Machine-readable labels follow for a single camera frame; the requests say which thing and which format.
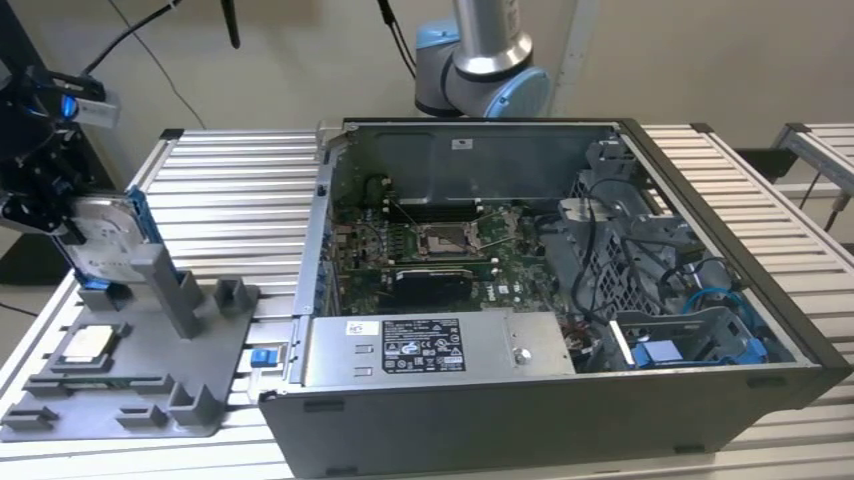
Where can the green motherboard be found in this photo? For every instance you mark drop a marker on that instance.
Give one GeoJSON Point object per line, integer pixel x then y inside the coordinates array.
{"type": "Point", "coordinates": [514, 270]}

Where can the black hanging rod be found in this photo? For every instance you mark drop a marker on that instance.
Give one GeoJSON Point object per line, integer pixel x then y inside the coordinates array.
{"type": "Point", "coordinates": [231, 25]}

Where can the grey plastic parts rack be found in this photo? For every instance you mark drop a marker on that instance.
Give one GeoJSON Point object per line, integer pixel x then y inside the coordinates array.
{"type": "Point", "coordinates": [154, 360]}

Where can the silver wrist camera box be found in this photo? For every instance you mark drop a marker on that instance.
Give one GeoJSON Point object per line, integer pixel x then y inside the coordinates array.
{"type": "Point", "coordinates": [96, 112]}

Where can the blue case latch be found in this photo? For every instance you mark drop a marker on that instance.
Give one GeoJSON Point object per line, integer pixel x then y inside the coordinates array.
{"type": "Point", "coordinates": [261, 358]}

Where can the metal slat side table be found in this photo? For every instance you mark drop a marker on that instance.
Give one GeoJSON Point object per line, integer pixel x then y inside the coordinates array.
{"type": "Point", "coordinates": [828, 145]}

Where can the silver CPU chip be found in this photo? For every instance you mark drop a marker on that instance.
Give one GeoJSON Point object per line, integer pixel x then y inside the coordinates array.
{"type": "Point", "coordinates": [87, 342]}

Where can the hard disk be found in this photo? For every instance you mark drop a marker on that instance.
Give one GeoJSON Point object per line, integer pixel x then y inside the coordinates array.
{"type": "Point", "coordinates": [107, 235]}
{"type": "Point", "coordinates": [657, 356]}

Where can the green RAM stick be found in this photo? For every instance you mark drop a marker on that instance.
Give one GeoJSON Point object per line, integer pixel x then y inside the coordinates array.
{"type": "Point", "coordinates": [100, 383]}

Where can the thin metal locking lever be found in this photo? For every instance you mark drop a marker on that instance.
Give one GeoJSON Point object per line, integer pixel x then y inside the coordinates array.
{"type": "Point", "coordinates": [413, 213]}

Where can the black graphics card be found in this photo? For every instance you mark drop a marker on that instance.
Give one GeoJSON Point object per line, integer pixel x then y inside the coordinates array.
{"type": "Point", "coordinates": [434, 285]}

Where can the grey power supply unit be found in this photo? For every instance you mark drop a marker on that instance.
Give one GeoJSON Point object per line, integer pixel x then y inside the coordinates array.
{"type": "Point", "coordinates": [334, 350]}

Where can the CPU socket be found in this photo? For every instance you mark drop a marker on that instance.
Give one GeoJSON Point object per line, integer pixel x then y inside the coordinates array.
{"type": "Point", "coordinates": [441, 245]}

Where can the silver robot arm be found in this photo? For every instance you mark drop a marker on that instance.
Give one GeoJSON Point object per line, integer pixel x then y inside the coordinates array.
{"type": "Point", "coordinates": [481, 55]}

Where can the black PC case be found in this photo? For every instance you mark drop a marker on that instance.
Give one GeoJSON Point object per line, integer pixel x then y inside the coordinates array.
{"type": "Point", "coordinates": [467, 430]}

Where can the grey metal disk bay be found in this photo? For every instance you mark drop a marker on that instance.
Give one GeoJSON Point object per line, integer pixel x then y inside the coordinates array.
{"type": "Point", "coordinates": [621, 280]}

